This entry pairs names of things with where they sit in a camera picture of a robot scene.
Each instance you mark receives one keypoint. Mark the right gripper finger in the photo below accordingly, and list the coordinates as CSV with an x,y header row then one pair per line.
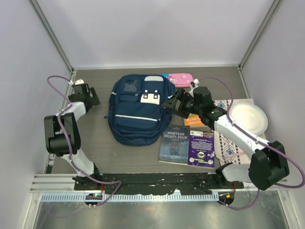
x,y
173,105
181,94

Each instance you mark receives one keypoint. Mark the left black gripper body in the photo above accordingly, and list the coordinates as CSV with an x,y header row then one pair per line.
x,y
88,98

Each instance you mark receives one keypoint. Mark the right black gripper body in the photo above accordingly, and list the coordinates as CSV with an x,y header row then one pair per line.
x,y
189,106

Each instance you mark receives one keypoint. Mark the dark blue 1984 book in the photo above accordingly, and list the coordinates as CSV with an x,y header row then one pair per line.
x,y
175,145

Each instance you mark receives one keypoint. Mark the navy blue student backpack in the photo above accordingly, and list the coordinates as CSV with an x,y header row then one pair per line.
x,y
136,116

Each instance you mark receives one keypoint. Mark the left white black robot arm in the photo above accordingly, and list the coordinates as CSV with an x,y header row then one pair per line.
x,y
62,135

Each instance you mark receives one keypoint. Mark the pink cartoon pencil case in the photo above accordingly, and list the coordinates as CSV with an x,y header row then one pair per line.
x,y
180,80

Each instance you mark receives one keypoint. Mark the orange green treehouse book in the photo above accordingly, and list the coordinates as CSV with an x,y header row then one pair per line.
x,y
193,120

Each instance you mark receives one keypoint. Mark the purple paperback book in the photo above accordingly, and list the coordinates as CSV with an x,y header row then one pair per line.
x,y
201,149

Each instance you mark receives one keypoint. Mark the white shallow bowl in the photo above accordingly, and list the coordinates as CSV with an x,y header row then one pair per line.
x,y
249,116

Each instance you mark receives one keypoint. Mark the patterned beige placemat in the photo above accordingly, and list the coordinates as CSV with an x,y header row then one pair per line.
x,y
226,150

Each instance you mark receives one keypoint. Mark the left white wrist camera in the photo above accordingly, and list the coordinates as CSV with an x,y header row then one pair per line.
x,y
75,83

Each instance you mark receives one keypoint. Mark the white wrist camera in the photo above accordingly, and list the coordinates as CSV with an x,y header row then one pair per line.
x,y
75,83
194,84

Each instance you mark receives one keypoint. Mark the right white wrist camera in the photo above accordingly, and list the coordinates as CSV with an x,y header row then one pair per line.
x,y
194,84

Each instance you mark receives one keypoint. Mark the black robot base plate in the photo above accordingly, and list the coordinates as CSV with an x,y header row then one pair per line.
x,y
157,183

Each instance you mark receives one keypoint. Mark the white slotted cable duct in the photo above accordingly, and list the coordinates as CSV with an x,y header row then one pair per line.
x,y
87,197

